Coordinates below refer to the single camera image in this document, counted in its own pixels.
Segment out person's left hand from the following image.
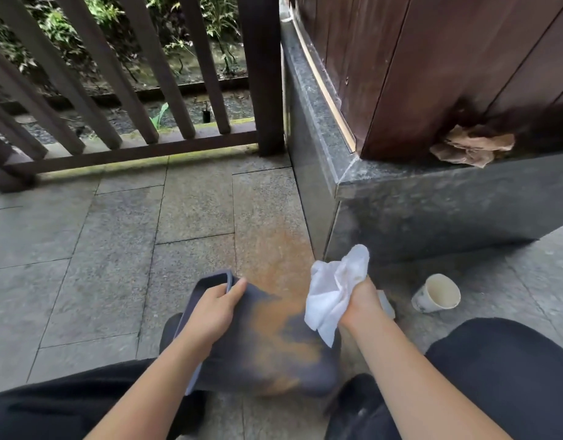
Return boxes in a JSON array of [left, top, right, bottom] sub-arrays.
[[173, 277, 248, 361]]

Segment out person's right hand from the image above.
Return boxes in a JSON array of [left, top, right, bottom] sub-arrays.
[[338, 276, 385, 337]]

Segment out white wet wipes packet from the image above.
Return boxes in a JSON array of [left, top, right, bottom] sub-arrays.
[[377, 290, 396, 320]]

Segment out brown wipe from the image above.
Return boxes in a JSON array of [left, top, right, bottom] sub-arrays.
[[304, 244, 371, 349]]

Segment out dark blue plastic bin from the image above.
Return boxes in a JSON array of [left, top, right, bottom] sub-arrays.
[[160, 269, 342, 399]]

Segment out person's left forearm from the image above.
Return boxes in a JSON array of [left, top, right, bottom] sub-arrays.
[[84, 336, 209, 440]]

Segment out person's right forearm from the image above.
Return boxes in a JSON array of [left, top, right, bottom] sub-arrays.
[[343, 315, 516, 440]]

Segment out person's black left shoe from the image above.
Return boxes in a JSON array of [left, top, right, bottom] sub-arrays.
[[160, 312, 184, 358]]

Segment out person's black shoe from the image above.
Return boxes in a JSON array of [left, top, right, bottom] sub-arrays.
[[325, 373, 388, 440], [160, 312, 184, 358]]

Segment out person's black right shoe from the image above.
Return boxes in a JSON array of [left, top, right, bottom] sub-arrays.
[[325, 373, 388, 440]]

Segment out person's black trousers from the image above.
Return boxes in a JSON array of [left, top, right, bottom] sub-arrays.
[[0, 318, 563, 440]]

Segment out white paper cup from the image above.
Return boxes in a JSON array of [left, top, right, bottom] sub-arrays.
[[411, 273, 462, 314]]

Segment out grey granite plinth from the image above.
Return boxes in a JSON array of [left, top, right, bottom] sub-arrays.
[[280, 4, 563, 266]]

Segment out crumpled brown paper bag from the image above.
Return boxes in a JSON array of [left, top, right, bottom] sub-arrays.
[[429, 124, 516, 169]]

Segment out brass trim strip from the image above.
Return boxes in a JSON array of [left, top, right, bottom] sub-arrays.
[[288, 4, 358, 154]]

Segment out dark wooden railing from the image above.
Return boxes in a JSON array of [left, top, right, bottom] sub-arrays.
[[0, 0, 286, 194]]

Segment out brown wooden pillar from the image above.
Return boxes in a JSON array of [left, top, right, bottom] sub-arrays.
[[290, 0, 563, 162]]

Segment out green plants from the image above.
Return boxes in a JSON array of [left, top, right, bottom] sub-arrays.
[[0, 0, 245, 87]]

